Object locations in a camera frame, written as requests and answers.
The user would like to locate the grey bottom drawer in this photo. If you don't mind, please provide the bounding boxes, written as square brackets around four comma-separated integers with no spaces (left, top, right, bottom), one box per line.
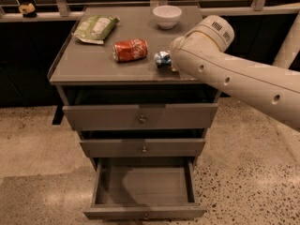
[83,157,206,220]

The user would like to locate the red coca cola can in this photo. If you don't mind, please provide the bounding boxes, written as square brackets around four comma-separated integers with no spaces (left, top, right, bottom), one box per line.
[112,38,148,63]

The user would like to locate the small yellow black object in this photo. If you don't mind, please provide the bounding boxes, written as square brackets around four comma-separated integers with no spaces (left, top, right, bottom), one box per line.
[19,2,37,18]

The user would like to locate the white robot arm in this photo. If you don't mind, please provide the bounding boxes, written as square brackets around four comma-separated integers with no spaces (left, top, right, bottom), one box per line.
[170,15,300,131]

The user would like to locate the grey drawer cabinet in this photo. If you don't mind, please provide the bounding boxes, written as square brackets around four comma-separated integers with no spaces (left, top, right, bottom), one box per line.
[47,4,233,171]

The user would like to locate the grey top drawer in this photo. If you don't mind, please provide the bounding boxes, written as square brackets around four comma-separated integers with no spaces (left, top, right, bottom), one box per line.
[63,103,218,131]

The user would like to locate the blue silver redbull can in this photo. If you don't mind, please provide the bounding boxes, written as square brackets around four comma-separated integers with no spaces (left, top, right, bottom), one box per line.
[155,51,172,68]

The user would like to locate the grey drawer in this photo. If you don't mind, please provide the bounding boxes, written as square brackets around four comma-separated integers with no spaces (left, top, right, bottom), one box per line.
[83,157,206,220]
[63,103,218,131]
[80,139,205,158]

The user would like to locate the white diagonal pillar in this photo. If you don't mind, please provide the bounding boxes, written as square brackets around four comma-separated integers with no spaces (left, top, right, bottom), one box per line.
[273,12,300,69]

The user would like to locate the green chip bag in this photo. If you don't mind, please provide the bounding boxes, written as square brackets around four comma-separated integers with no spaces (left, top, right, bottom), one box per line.
[73,15,119,45]

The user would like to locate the grey middle drawer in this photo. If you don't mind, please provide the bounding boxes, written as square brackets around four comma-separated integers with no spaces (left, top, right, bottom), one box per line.
[80,139,205,158]

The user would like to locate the white bowl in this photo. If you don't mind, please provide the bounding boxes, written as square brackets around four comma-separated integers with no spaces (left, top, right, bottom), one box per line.
[153,6,182,29]

